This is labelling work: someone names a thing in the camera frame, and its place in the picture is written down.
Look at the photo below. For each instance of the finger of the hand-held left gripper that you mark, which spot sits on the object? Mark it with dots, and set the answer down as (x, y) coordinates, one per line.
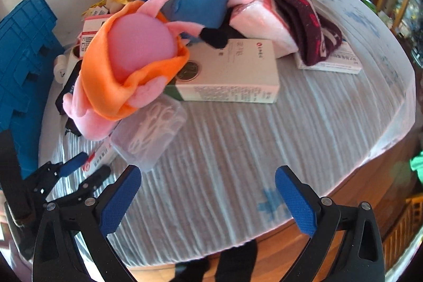
(97, 177)
(74, 163)

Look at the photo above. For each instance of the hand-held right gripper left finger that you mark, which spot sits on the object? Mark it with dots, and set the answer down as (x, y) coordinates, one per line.
(120, 199)

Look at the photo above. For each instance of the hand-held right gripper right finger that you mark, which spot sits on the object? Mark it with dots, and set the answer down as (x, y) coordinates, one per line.
(295, 202)

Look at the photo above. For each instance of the red and white toothpaste box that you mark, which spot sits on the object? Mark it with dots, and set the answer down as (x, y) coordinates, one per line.
(99, 158)

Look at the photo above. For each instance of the clear plastic floss pick box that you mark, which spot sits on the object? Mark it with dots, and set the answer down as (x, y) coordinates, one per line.
(148, 133)

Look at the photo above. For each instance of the black plastic case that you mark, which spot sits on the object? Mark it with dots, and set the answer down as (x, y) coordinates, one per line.
(67, 87)

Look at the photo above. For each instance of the blue plastic crate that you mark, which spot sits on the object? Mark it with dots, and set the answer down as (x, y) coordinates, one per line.
(23, 54)

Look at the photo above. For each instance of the white and green carton box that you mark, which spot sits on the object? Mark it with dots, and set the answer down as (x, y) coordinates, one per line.
(238, 70)

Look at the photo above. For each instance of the dark red knitted scarf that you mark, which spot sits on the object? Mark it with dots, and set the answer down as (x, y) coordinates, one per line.
(297, 4)

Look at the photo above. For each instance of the white striped tablecloth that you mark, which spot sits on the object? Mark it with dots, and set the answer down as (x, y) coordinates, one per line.
(231, 153)

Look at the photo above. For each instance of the dark cloth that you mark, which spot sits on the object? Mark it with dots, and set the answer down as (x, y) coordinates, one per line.
(236, 262)

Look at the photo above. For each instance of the white roll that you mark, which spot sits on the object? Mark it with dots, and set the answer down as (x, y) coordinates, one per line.
(61, 69)

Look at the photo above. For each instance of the wooden slatted stool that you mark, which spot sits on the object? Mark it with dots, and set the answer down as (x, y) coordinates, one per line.
(406, 229)

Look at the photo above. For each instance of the green object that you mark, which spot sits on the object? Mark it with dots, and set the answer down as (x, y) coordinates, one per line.
(417, 164)

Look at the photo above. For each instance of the white medicine box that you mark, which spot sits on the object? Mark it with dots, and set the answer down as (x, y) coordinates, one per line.
(343, 63)

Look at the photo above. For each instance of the pink tissue pack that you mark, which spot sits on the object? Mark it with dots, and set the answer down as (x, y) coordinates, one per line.
(261, 22)

